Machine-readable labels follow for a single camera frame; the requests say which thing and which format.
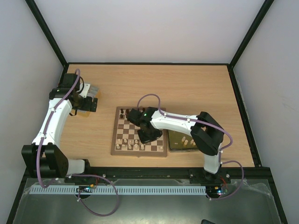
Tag wooden chess board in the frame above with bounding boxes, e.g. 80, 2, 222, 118
111, 106, 168, 157

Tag gold interior green tin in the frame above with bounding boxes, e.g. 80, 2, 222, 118
168, 130, 199, 152

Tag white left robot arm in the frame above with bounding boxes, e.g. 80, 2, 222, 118
21, 84, 99, 178

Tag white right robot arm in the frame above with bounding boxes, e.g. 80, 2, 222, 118
131, 107, 224, 183

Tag dark phone corner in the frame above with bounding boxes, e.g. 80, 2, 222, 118
201, 219, 215, 224

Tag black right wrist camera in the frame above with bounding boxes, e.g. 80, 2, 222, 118
126, 108, 142, 126

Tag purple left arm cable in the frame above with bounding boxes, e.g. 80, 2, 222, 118
37, 68, 119, 215

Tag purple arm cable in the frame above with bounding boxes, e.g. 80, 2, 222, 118
136, 93, 245, 201
37, 68, 119, 215

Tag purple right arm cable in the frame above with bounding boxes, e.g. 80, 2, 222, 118
136, 93, 245, 201

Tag black enclosure frame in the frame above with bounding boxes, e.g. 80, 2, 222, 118
5, 0, 288, 224

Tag black mounting rail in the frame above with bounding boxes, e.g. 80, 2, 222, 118
59, 167, 274, 186

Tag white slotted cable duct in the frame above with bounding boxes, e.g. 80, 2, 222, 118
29, 185, 206, 196

